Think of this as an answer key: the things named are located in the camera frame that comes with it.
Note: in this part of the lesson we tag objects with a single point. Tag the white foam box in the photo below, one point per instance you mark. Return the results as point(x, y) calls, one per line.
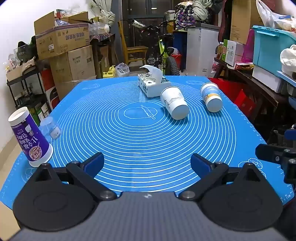
point(268, 78)

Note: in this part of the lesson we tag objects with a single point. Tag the open cardboard box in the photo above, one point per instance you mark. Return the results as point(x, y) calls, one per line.
point(62, 38)

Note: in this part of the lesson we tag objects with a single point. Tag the white tissue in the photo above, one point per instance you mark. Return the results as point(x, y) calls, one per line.
point(153, 71)

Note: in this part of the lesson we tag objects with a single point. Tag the red bag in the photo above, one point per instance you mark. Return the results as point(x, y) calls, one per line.
point(245, 102)

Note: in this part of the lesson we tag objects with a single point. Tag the white cup with blue-yellow label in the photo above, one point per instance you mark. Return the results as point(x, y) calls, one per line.
point(211, 96)

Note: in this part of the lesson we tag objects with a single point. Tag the purple floral cloth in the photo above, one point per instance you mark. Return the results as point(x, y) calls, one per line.
point(183, 17)

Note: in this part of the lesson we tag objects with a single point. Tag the green and white carton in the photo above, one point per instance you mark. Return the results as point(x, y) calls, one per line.
point(231, 52)

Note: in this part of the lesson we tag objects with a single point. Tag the teal plastic storage bin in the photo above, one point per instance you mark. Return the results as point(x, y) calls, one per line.
point(266, 51)

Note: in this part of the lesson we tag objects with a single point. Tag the clear plastic cup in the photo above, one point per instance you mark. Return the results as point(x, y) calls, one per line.
point(50, 128)

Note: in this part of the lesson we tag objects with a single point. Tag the white cloth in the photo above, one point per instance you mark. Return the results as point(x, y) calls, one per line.
point(288, 59)

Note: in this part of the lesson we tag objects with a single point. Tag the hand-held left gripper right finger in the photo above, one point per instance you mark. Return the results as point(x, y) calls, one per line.
point(200, 164)

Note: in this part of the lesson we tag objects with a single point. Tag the large closed cardboard box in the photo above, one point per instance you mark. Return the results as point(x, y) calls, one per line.
point(76, 62)

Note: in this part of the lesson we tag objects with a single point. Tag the blue silicone baking mat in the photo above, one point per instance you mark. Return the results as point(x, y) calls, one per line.
point(143, 139)

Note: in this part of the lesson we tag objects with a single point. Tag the black and green bicycle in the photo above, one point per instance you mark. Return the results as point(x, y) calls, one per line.
point(165, 53)

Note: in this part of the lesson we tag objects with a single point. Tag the tall brown cardboard box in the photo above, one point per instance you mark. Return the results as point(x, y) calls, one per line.
point(240, 20)

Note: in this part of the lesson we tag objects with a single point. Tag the wooden chair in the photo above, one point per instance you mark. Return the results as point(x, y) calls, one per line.
point(134, 49)

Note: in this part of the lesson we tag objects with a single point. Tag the white patterned tissue box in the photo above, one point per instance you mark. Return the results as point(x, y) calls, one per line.
point(150, 87)

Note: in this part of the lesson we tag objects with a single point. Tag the purple paper cup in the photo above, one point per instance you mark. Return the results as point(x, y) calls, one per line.
point(29, 139)

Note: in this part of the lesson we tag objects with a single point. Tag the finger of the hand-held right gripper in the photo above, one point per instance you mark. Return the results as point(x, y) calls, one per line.
point(270, 154)
point(290, 134)

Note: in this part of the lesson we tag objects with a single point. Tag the dark wooden side table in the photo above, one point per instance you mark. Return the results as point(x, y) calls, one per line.
point(254, 85)

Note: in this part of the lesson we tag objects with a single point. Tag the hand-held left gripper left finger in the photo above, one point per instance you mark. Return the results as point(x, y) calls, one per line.
point(93, 164)

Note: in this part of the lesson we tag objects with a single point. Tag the white cup with ink print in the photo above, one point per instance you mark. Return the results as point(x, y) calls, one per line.
point(175, 103)

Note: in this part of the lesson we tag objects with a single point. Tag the yellow plastic jug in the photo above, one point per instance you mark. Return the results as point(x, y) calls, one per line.
point(109, 72)

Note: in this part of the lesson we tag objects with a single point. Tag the white chest freezer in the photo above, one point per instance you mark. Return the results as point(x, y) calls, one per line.
point(201, 51)

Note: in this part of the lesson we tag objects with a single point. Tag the dark wooden desk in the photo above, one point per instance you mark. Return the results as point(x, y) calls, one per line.
point(103, 46)

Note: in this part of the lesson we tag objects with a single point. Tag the black metal rack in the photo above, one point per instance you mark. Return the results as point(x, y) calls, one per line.
point(27, 92)

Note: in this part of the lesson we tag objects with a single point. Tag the white plastic bag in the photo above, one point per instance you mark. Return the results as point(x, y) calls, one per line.
point(272, 16)

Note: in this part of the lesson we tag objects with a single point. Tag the clear plastic bag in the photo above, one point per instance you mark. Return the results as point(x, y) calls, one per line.
point(122, 70)

